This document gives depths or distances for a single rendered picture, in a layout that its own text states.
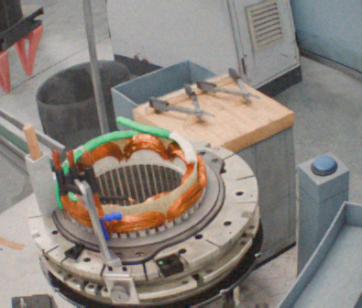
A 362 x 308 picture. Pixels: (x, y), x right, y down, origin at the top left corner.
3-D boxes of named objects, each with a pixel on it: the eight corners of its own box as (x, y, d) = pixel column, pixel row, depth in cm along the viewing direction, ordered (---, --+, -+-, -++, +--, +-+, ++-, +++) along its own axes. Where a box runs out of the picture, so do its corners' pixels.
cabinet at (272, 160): (159, 244, 140) (136, 122, 126) (241, 205, 147) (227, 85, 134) (215, 290, 125) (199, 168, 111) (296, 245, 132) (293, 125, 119)
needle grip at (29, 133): (31, 165, 93) (20, 128, 90) (39, 159, 94) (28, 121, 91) (38, 168, 92) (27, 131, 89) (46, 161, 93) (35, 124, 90)
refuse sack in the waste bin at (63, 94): (35, 167, 285) (19, 93, 268) (103, 126, 306) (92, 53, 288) (84, 202, 259) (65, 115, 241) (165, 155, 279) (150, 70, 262)
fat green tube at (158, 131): (116, 129, 103) (115, 117, 102) (139, 118, 105) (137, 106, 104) (181, 168, 93) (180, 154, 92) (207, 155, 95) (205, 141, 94)
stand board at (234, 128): (134, 121, 126) (132, 109, 125) (227, 84, 134) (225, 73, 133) (200, 169, 111) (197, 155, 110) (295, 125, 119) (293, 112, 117)
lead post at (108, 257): (109, 270, 84) (85, 191, 78) (101, 259, 86) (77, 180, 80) (122, 266, 85) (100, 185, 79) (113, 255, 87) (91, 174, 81)
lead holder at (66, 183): (59, 192, 82) (52, 168, 80) (85, 179, 84) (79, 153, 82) (73, 206, 79) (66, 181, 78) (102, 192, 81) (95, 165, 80)
